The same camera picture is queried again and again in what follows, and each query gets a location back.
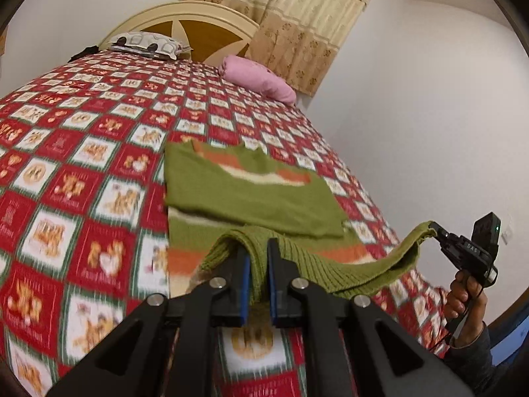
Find white patterned pillow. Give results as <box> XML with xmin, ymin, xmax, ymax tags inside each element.
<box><xmin>108</xmin><ymin>32</ymin><xmax>193</xmax><ymax>61</ymax></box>

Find person's right hand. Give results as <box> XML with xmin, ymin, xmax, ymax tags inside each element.
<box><xmin>444</xmin><ymin>269</ymin><xmax>485</xmax><ymax>349</ymax></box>

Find person's right forearm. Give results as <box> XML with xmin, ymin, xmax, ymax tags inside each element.
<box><xmin>444</xmin><ymin>323</ymin><xmax>515</xmax><ymax>397</ymax></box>

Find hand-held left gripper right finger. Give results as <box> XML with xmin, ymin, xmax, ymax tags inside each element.
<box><xmin>266</xmin><ymin>238</ymin><xmax>476</xmax><ymax>397</ymax></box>

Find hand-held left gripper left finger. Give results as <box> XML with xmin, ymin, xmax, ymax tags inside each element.
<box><xmin>45</xmin><ymin>252</ymin><xmax>251</xmax><ymax>397</ymax></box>

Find dark cloth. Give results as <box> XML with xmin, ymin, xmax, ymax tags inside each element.
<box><xmin>68</xmin><ymin>45</ymin><xmax>98</xmax><ymax>61</ymax></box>

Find cream and brown headboard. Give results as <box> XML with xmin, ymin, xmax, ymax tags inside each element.
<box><xmin>98</xmin><ymin>1</ymin><xmax>261</xmax><ymax>67</ymax></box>

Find green orange striped knit sweater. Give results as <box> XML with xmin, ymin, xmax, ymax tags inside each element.
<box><xmin>164</xmin><ymin>138</ymin><xmax>434</xmax><ymax>302</ymax></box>

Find red checkered bear print blanket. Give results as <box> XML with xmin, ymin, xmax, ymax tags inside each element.
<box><xmin>0</xmin><ymin>47</ymin><xmax>455</xmax><ymax>397</ymax></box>

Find pink pillow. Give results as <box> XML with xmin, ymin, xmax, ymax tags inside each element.
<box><xmin>219</xmin><ymin>55</ymin><xmax>297</xmax><ymax>105</ymax></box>

